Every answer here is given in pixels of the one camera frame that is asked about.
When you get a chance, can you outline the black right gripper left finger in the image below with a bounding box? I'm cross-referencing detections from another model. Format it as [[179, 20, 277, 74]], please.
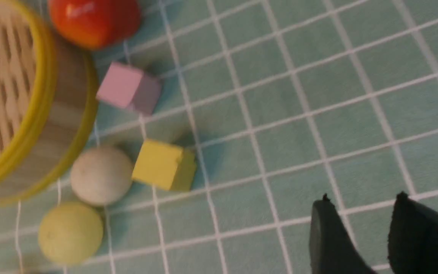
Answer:
[[309, 194, 376, 274]]

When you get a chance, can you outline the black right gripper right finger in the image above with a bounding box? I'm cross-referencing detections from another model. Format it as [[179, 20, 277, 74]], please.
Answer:
[[388, 191, 438, 274]]

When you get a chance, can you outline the white bun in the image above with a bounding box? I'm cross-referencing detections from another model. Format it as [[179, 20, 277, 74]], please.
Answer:
[[70, 146, 133, 207]]

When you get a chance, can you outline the pale green bun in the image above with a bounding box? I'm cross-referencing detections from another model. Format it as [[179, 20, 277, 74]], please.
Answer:
[[38, 202, 104, 266]]

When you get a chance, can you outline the bamboo steamer tray yellow rim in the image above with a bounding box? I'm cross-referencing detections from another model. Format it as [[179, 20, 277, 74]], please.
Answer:
[[0, 0, 98, 205]]

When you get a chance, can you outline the green checkered tablecloth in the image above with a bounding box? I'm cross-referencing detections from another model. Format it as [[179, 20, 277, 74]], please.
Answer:
[[0, 0, 438, 274]]

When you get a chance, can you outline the yellow wooden cube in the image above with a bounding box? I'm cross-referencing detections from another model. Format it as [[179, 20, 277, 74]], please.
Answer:
[[132, 139, 197, 192]]

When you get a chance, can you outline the pink wooden cube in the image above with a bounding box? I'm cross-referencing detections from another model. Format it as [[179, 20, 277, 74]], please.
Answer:
[[96, 62, 162, 116]]

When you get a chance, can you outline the red orange tomato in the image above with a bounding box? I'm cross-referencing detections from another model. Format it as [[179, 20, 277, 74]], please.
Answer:
[[47, 0, 143, 50]]

